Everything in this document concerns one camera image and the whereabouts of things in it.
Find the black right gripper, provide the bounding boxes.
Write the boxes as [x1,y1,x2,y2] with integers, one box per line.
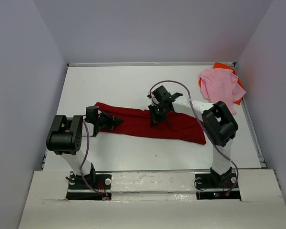
[148,103,168,127]

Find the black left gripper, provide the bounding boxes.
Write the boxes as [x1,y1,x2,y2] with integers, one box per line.
[95,111,123,131]

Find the dark red t shirt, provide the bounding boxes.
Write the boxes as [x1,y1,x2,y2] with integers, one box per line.
[95,102,206,145]

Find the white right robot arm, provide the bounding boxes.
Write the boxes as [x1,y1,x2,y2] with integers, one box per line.
[147,86,238,192]

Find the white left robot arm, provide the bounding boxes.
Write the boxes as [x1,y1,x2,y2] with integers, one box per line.
[46,106,124,192]

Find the pink t shirt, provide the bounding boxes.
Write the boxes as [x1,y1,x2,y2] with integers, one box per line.
[199,68,246,115]

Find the orange t shirt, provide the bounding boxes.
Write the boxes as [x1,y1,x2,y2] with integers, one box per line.
[197,62,244,105]

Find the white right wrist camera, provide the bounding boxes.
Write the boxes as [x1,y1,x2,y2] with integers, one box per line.
[147,90,159,106]

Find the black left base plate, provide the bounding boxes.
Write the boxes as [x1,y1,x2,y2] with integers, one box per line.
[66,173,112,201]

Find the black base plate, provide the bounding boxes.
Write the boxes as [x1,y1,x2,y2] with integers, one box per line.
[194,173,241,200]
[66,173,112,201]

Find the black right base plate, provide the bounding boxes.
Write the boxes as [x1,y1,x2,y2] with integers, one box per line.
[194,173,241,200]

